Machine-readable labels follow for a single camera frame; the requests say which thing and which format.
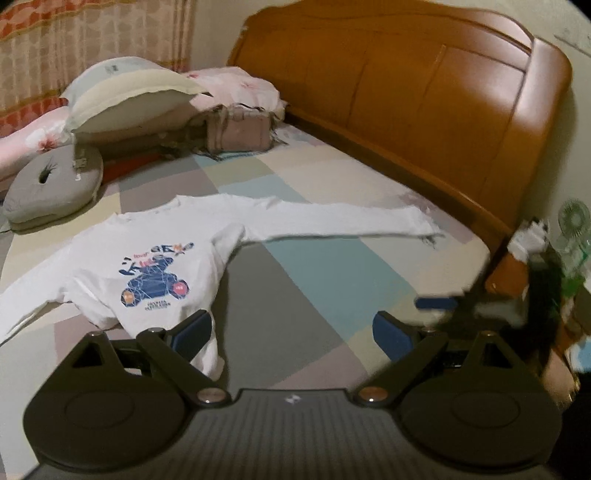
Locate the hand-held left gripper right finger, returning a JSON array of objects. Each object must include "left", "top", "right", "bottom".
[{"left": 355, "top": 311, "right": 520, "bottom": 408}]

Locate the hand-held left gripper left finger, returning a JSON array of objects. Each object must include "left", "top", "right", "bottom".
[{"left": 69, "top": 310, "right": 232, "bottom": 408}]

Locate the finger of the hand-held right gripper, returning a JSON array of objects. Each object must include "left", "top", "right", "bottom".
[{"left": 414, "top": 295, "right": 462, "bottom": 315}]

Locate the white bear print sweatshirt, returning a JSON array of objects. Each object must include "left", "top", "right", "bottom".
[{"left": 0, "top": 194, "right": 444, "bottom": 379}]

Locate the wooden nightstand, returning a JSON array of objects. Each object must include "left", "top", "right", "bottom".
[{"left": 485, "top": 251, "right": 580, "bottom": 409}]

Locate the white crumpled paper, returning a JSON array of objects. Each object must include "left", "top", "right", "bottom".
[{"left": 508, "top": 219, "right": 550, "bottom": 259}]

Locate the small green desk fan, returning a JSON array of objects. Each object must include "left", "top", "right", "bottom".
[{"left": 554, "top": 198, "right": 591, "bottom": 278}]

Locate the orange-red cloth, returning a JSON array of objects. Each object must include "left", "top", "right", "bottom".
[{"left": 102, "top": 152, "right": 162, "bottom": 185}]

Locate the wooden headboard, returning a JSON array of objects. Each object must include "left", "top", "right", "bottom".
[{"left": 226, "top": 0, "right": 573, "bottom": 259}]

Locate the grey round cushion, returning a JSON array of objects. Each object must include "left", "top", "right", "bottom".
[{"left": 2, "top": 144, "right": 105, "bottom": 232}]

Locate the pink handbag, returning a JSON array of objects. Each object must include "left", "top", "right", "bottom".
[{"left": 159, "top": 104, "right": 278, "bottom": 160}]

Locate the pale cream pillow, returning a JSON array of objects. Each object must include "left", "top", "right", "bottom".
[{"left": 60, "top": 56, "right": 211, "bottom": 134}]

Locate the pink floral quilt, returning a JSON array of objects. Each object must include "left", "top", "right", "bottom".
[{"left": 0, "top": 67, "right": 287, "bottom": 185}]

